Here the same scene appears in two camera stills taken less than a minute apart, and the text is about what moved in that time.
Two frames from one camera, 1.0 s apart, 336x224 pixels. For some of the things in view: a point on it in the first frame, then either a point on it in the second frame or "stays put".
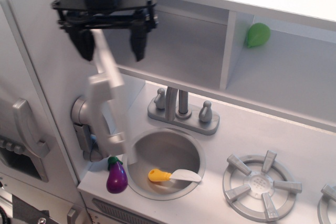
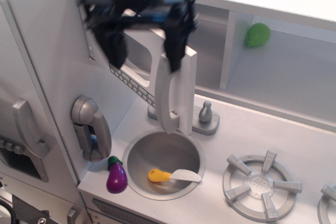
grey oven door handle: [71, 216] stays put
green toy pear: [258, 35] stays put
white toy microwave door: [106, 83] -> [147, 72]
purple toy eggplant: [116, 181] stays put
